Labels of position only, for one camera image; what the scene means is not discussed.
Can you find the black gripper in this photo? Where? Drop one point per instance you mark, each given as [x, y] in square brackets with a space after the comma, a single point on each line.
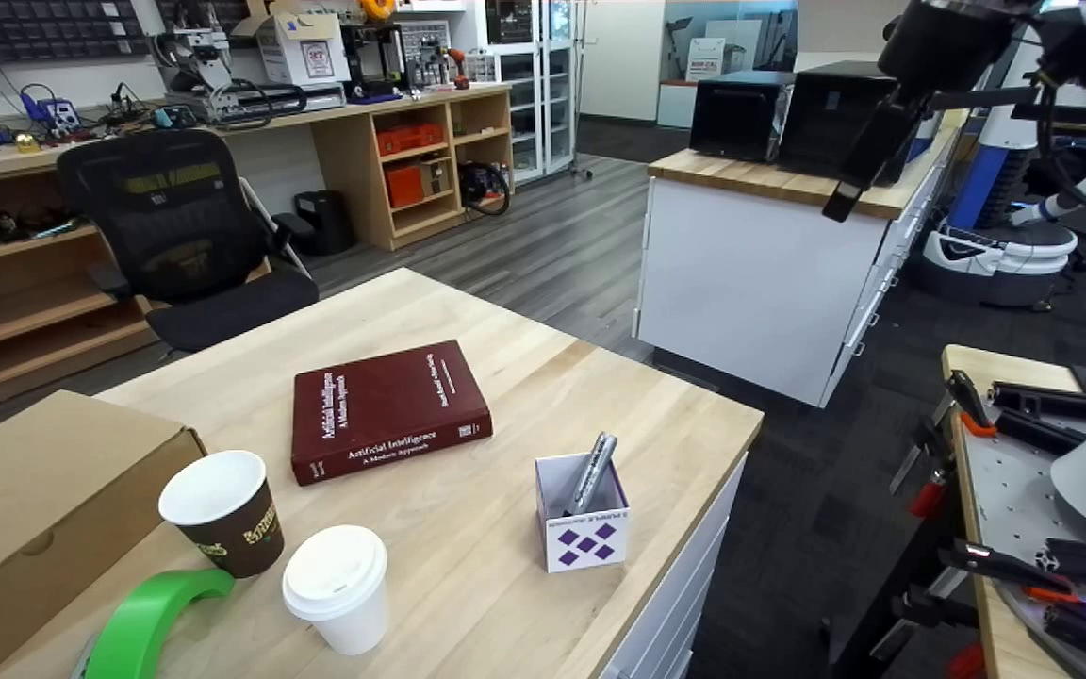
[953, 47]

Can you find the grey black marker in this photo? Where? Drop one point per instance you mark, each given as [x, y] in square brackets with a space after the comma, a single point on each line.
[594, 472]

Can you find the purple white paper box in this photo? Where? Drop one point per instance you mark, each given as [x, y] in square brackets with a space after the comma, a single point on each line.
[585, 540]

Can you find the white box device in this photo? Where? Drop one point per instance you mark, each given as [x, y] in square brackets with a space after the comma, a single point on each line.
[302, 50]

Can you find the brown cardboard box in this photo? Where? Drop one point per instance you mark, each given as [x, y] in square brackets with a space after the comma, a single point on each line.
[41, 503]

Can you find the large black case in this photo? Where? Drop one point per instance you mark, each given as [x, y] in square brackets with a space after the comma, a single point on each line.
[831, 120]

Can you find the white blue mobile robot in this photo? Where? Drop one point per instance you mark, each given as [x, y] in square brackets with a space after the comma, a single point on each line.
[998, 248]

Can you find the small black case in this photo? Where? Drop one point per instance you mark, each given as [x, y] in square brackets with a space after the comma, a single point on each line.
[737, 120]

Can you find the white cabinet with wooden top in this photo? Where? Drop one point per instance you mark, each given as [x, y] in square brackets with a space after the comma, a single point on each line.
[756, 276]

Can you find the white glass door cabinet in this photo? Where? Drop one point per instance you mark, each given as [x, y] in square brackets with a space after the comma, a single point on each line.
[531, 87]

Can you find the orange storage bin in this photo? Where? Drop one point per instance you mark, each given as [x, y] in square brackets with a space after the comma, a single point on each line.
[411, 136]
[405, 185]

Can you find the black 3D printer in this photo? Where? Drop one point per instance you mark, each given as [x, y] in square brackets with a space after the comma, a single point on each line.
[376, 61]

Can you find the wooden workbench with shelves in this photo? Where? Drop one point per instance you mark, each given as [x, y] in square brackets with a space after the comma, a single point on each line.
[355, 175]

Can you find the dark red hardcover book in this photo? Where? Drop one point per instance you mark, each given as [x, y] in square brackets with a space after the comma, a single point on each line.
[386, 410]

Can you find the black bag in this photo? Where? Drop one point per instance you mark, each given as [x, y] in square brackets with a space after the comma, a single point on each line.
[322, 219]

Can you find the black flat bench equipment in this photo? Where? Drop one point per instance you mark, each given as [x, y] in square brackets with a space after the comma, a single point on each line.
[267, 105]

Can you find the white lidded paper cup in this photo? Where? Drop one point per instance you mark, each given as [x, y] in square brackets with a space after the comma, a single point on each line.
[340, 591]

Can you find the black mesh office chair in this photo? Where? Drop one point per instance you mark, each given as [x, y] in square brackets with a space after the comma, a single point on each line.
[179, 229]

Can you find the brown paper cup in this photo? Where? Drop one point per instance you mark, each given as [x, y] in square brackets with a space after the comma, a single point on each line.
[235, 531]

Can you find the blue tool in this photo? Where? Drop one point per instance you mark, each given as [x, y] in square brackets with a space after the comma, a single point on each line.
[49, 112]

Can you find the green tape roll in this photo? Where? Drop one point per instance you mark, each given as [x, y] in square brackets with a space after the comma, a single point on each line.
[149, 624]

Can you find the wooden robot mount table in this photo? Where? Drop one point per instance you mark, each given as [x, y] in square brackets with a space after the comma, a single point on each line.
[1008, 503]

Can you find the black wall pegboard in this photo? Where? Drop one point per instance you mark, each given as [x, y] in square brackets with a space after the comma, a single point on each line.
[41, 27]

